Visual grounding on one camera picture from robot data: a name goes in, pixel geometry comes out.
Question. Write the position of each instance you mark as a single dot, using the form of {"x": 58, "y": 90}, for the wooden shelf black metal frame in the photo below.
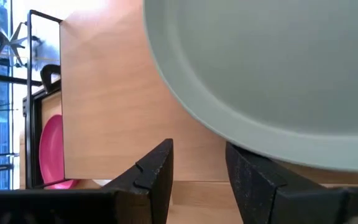
{"x": 110, "y": 93}

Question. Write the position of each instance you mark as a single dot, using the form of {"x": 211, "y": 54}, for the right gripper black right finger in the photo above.
{"x": 253, "y": 193}

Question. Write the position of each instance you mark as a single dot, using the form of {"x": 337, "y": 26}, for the magenta plate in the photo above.
{"x": 51, "y": 149}

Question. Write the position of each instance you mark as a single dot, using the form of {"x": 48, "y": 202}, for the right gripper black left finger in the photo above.
{"x": 154, "y": 186}

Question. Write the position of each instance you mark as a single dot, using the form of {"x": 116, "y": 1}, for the sage green plate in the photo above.
{"x": 275, "y": 77}

